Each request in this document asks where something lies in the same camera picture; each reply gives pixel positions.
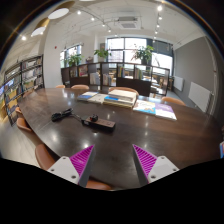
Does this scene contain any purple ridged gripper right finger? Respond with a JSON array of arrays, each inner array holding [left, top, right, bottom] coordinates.
[[133, 145, 179, 186]]

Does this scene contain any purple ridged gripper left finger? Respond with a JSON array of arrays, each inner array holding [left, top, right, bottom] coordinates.
[[48, 145, 95, 186]]

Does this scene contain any black charger plug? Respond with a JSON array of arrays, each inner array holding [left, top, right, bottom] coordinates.
[[90, 114, 98, 122]]

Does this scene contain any orange chair bottom centre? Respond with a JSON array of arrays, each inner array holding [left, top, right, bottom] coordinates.
[[86, 180, 111, 190]]

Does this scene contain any orange chair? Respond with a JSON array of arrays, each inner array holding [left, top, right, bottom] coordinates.
[[161, 97, 186, 106], [108, 87, 139, 96], [86, 180, 111, 190], [35, 144, 58, 170], [71, 84, 89, 90], [16, 118, 32, 132]]

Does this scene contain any orange chair near left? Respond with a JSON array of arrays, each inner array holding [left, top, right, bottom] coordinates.
[[35, 144, 58, 170]]

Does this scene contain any dark wooden conference table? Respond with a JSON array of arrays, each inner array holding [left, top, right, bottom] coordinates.
[[19, 88, 222, 189]]

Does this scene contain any black power strip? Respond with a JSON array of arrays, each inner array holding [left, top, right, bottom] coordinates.
[[82, 117, 116, 131]]

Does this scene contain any purple cover book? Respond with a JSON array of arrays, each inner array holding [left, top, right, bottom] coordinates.
[[155, 103, 177, 121]]

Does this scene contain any colourful illustrated book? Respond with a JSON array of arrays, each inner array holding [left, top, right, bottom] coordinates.
[[133, 100, 155, 115]]

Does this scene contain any orange chair left middle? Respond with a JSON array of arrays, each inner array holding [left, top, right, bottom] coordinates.
[[16, 118, 32, 132]]

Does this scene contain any orange chair far right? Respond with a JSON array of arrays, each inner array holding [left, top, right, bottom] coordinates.
[[161, 97, 186, 106]]

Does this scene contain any pale cover book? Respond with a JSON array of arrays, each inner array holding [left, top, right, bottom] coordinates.
[[88, 94, 107, 104]]

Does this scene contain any blue cover book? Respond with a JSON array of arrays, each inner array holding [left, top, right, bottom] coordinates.
[[77, 91, 97, 101]]

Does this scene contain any stack of large books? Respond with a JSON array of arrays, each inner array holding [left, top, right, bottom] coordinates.
[[104, 89, 137, 107]]

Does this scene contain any orange chair far left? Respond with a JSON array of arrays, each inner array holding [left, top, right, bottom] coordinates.
[[71, 84, 89, 90]]

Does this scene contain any orange chair far centre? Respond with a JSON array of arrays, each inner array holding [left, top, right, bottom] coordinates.
[[108, 87, 139, 96]]

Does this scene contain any dark central shelving unit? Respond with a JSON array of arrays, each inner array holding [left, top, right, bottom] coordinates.
[[61, 62, 170, 96]]

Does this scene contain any potted plant left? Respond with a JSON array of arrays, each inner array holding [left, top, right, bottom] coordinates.
[[67, 54, 82, 66]]

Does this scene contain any potted plant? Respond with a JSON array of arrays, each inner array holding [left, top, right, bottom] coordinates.
[[67, 54, 82, 66], [133, 45, 154, 64], [94, 48, 111, 62]]

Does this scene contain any potted plant right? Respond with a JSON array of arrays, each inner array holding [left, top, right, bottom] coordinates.
[[133, 45, 154, 64]]

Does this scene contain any potted plant centre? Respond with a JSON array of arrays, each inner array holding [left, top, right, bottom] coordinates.
[[94, 48, 111, 62]]

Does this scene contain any ceiling air conditioner vent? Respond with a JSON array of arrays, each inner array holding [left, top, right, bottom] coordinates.
[[116, 16, 139, 29]]

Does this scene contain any black coiled power cable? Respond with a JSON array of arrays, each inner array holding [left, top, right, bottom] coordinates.
[[50, 107, 84, 123]]

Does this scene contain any white wall radiator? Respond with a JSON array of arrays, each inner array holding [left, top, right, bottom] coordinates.
[[188, 82, 211, 112]]

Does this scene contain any left wall bookshelf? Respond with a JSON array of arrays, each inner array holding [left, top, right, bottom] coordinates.
[[0, 55, 44, 125]]

